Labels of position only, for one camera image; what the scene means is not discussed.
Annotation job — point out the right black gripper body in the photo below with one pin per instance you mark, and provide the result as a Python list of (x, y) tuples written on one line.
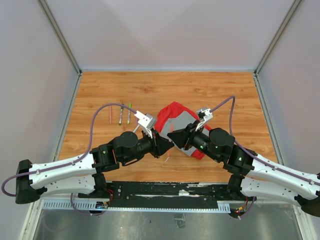
[(197, 139)]

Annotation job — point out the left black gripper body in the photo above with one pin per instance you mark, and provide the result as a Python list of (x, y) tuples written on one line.
[(147, 145)]

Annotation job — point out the white marker green end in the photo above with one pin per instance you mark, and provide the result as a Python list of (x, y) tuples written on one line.
[(129, 117)]

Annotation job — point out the orange white pen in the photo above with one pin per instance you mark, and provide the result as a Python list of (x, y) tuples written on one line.
[(120, 117)]

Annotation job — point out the pink pen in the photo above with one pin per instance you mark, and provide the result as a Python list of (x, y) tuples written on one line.
[(110, 114)]

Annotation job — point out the orange highlighter pen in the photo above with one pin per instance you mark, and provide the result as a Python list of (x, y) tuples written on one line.
[(170, 150)]

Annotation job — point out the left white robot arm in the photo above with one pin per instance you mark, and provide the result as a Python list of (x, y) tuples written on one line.
[(83, 174)]

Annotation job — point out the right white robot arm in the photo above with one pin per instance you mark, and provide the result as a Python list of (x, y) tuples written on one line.
[(253, 175)]

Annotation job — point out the red and grey cloth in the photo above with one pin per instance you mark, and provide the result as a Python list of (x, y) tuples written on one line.
[(176, 116)]

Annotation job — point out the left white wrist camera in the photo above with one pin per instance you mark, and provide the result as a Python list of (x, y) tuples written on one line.
[(146, 122)]

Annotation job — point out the white slotted cable duct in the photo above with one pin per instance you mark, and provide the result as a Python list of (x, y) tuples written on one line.
[(99, 206)]

